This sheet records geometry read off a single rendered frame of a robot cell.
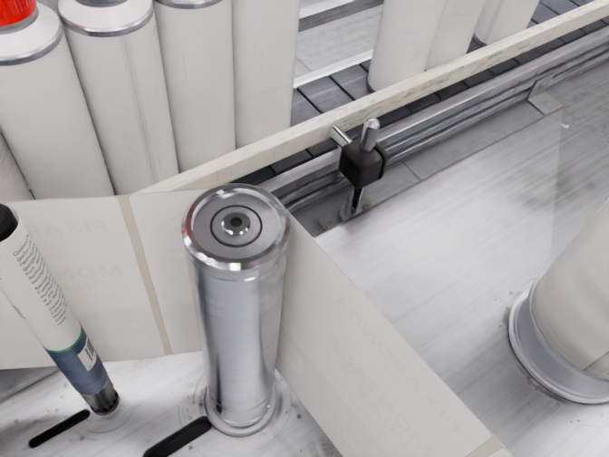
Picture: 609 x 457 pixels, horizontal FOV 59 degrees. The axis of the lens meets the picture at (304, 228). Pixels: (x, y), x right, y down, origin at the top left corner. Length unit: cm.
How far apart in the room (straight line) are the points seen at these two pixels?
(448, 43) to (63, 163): 36
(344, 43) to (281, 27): 31
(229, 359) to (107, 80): 18
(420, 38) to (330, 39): 21
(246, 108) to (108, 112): 11
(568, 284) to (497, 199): 15
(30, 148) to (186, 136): 11
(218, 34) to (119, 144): 10
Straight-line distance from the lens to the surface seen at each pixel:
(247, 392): 29
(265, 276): 19
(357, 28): 72
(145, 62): 34
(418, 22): 49
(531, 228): 48
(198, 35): 35
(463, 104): 57
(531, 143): 55
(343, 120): 46
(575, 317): 35
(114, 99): 35
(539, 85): 68
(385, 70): 52
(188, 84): 38
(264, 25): 38
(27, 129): 35
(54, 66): 33
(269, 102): 42
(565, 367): 39
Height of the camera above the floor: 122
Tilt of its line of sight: 54 degrees down
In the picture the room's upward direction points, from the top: 8 degrees clockwise
